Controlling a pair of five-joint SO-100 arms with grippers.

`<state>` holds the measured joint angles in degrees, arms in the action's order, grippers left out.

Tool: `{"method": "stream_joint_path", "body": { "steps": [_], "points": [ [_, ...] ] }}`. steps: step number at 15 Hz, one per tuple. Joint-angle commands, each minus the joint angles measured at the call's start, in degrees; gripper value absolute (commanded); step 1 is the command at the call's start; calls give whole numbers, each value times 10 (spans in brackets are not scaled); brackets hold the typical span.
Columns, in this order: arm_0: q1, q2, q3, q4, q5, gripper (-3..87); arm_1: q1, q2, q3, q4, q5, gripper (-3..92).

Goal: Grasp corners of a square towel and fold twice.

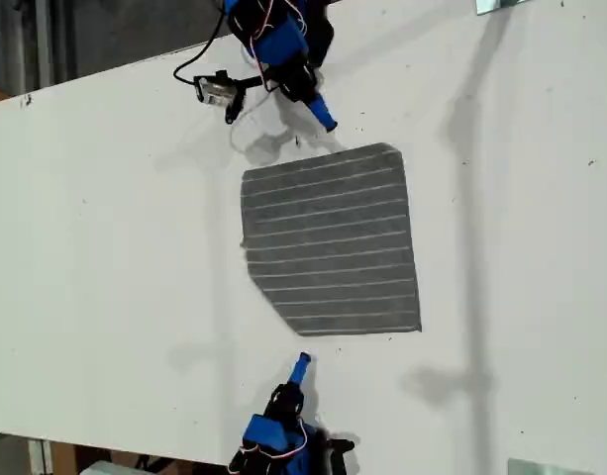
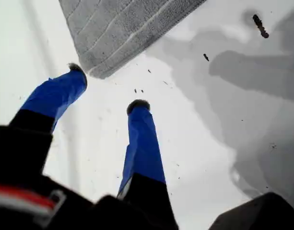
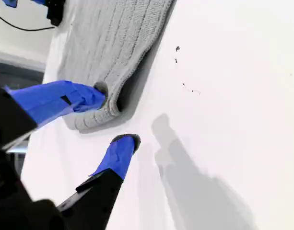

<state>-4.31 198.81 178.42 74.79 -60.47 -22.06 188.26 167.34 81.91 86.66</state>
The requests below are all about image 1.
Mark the grey striped square towel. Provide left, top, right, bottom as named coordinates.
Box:
left=240, top=142, right=424, bottom=339

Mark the white plastic container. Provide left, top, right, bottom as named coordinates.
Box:
left=77, top=459, right=139, bottom=475

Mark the white table leg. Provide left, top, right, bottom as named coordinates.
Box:
left=27, top=437, right=54, bottom=475

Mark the black camera stalk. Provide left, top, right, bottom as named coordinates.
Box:
left=225, top=73, right=267, bottom=126

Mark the black camera box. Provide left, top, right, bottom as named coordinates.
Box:
left=192, top=70, right=241, bottom=109

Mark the thin white cable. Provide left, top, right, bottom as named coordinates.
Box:
left=228, top=88, right=275, bottom=152

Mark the black camera cable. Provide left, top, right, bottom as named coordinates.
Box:
left=172, top=8, right=233, bottom=88

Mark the shiny metal bracket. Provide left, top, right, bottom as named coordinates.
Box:
left=474, top=0, right=528, bottom=17

